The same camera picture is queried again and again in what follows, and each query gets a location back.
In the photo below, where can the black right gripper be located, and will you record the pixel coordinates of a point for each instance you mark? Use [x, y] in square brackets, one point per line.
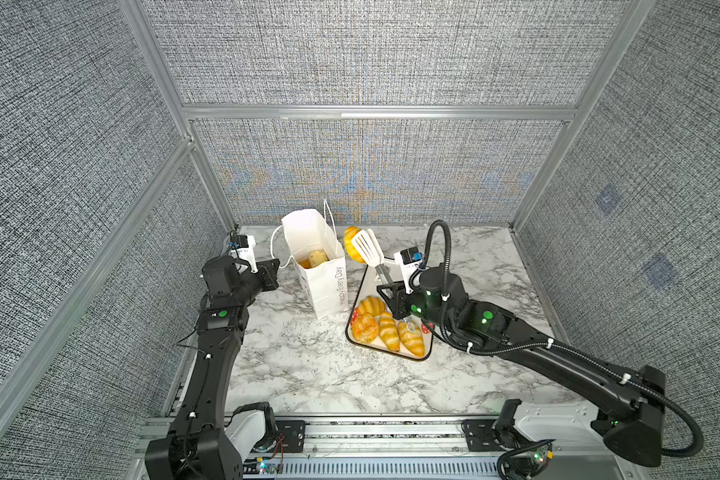
[397, 304]

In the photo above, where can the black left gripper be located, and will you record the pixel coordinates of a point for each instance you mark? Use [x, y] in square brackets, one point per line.
[268, 273]

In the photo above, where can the flaky fake croissant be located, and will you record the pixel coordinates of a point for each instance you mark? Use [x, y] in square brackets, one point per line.
[411, 337]
[314, 259]

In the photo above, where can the knotted fake bread roll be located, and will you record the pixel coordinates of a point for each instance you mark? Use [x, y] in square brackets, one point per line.
[364, 328]

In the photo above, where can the white printed paper bag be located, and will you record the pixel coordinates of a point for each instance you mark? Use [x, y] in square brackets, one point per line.
[309, 229]

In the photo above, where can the round striped fake bun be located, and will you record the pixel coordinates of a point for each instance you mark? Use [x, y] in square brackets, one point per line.
[371, 305]
[349, 234]

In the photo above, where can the striped fake croissant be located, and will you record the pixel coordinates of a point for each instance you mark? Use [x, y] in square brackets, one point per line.
[388, 332]

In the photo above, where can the steel tongs white tips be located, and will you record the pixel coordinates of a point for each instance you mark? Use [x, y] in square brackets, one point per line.
[368, 246]

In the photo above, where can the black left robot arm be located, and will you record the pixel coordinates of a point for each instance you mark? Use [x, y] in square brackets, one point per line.
[200, 443]

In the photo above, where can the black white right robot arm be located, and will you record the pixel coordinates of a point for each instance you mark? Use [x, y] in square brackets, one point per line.
[629, 422]

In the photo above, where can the strawberry print serving tray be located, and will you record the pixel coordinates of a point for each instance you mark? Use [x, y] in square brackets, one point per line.
[369, 282]

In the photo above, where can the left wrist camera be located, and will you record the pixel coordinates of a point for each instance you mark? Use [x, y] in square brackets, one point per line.
[242, 247]

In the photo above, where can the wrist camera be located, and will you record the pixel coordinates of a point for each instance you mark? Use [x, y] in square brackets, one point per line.
[408, 260]
[242, 247]

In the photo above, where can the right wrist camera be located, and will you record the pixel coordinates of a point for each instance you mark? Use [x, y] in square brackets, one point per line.
[408, 260]

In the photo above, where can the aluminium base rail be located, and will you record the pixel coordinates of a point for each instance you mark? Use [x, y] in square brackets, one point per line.
[323, 446]

